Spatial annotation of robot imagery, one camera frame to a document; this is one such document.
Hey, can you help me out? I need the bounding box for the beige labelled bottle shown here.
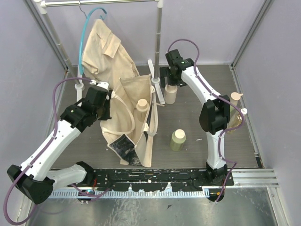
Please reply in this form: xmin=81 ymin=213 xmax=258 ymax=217
xmin=136 ymin=98 xmax=150 ymax=122

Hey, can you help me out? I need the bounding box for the cream canvas tote bag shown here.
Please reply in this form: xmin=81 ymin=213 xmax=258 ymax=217
xmin=100 ymin=75 xmax=158 ymax=167

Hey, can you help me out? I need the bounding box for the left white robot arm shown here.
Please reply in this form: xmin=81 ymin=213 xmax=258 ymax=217
xmin=7 ymin=82 xmax=111 ymax=204

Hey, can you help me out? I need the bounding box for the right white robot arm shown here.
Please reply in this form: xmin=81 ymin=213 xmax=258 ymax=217
xmin=160 ymin=49 xmax=230 ymax=186

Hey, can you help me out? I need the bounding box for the beige hanging shirt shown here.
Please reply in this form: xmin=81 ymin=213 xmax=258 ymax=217
xmin=81 ymin=19 xmax=139 ymax=81

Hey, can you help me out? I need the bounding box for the green bottle beige cap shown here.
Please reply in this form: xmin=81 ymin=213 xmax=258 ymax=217
xmin=170 ymin=129 xmax=186 ymax=152

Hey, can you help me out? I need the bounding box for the green flip-cap bottle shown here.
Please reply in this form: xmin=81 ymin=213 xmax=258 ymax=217
xmin=230 ymin=92 xmax=243 ymax=113

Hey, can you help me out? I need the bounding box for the amber clear bottle white cap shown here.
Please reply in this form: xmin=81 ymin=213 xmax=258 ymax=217
xmin=228 ymin=108 xmax=247 ymax=129

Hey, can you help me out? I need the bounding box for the teal clothes hanger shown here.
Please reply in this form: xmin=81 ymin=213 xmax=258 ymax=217
xmin=78 ymin=7 xmax=107 ymax=75

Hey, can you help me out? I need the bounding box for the white metal clothes rack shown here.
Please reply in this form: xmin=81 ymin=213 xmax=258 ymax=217
xmin=33 ymin=0 xmax=165 ymax=105

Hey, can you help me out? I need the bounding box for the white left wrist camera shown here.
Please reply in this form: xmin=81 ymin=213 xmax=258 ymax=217
xmin=89 ymin=80 xmax=109 ymax=93

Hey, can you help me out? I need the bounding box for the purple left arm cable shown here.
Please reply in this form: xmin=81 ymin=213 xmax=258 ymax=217
xmin=4 ymin=78 xmax=111 ymax=224

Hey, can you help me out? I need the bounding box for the aluminium frame rail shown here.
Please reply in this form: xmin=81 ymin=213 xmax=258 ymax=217
xmin=47 ymin=169 xmax=278 ymax=201

